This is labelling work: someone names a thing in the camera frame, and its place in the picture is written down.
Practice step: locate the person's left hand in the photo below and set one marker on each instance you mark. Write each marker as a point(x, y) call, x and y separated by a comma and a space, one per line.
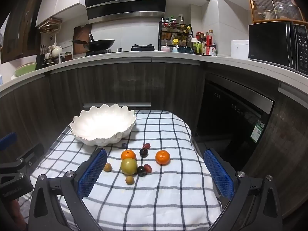
point(18, 211)

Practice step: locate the blue bowl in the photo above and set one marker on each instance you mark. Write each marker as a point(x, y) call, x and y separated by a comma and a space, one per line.
point(184, 50)

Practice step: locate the black microwave oven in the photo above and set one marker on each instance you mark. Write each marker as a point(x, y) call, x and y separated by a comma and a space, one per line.
point(272, 43)

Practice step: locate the white canister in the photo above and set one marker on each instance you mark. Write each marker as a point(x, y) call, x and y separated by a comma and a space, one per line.
point(240, 49)

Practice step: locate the black steel range hood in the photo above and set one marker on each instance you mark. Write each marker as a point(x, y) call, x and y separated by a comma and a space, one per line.
point(125, 2)

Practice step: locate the yellow cap bottle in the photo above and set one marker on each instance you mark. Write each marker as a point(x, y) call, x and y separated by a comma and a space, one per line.
point(176, 41)

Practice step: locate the wooden cutting board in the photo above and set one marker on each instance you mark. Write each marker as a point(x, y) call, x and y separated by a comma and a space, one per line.
point(80, 32)

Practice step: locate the pink bowl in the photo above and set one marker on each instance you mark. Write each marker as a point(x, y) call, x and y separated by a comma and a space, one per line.
point(165, 48)

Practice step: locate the white checked cloth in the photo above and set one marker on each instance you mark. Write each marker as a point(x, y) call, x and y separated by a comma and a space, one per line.
point(156, 192)

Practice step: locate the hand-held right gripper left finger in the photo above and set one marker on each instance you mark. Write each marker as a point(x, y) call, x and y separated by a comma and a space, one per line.
point(92, 175)

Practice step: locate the blueberry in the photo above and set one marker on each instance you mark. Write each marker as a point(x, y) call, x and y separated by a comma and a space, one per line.
point(124, 145)

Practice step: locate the orange mandarin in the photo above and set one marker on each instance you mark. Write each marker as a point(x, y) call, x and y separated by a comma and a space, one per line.
point(162, 157)
point(128, 154)

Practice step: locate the black wok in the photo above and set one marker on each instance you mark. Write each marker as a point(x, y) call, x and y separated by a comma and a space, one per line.
point(101, 44)

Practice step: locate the black knife block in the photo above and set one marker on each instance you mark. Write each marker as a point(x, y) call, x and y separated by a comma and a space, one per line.
point(41, 60)

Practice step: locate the small brown jar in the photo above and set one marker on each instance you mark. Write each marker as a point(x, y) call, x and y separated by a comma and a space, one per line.
point(68, 56)

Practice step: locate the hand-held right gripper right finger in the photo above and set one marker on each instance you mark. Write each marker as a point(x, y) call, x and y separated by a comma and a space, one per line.
point(219, 175)

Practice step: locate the wooden glass-door cabinet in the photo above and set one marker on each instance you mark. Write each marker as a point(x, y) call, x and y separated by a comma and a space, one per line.
point(274, 2)

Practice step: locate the green dish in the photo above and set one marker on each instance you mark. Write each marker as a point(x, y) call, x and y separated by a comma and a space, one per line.
point(25, 70)

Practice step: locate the white teapot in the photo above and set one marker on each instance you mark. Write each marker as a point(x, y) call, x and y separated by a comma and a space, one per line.
point(57, 51)

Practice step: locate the green plastic container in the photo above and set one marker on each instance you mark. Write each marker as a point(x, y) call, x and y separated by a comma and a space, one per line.
point(196, 47)

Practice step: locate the black gas stove burner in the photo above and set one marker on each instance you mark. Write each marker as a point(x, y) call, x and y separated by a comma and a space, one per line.
point(143, 47)

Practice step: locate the dark wood-grain base cabinet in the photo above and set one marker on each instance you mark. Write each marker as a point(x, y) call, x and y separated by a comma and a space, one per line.
point(108, 81)

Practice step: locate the red grape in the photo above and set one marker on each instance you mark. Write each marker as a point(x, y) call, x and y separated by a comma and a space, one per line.
point(148, 168)
point(146, 145)

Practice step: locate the white scalloped bowl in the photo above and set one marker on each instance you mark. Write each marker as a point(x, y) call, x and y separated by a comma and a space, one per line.
point(101, 125)

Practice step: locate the red lid jar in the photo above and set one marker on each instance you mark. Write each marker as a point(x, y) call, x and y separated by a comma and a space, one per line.
point(198, 35)

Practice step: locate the dark purple grape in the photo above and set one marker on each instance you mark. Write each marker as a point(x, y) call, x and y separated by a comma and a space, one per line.
point(143, 152)
point(141, 170)

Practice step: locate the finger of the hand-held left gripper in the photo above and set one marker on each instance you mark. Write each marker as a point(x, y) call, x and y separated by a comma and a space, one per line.
point(7, 140)
point(31, 155)

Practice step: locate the dark sauce bottle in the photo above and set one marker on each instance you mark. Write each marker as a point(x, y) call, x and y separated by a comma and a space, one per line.
point(204, 45)

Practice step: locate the dark wooden door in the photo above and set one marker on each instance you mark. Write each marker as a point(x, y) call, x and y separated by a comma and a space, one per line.
point(24, 24)

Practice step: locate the small tan longan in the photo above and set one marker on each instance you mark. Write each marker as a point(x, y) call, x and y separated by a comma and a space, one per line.
point(129, 180)
point(107, 167)

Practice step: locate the black built-in dishwasher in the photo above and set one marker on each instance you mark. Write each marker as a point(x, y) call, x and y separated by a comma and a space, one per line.
point(228, 125)

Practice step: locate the red label bottle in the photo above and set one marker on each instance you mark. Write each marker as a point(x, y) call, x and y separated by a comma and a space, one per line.
point(210, 42)

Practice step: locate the green round jujube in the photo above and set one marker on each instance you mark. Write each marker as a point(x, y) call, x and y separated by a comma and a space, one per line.
point(129, 166)

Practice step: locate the wall rack with boards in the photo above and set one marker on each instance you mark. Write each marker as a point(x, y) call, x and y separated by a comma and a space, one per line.
point(50, 25)

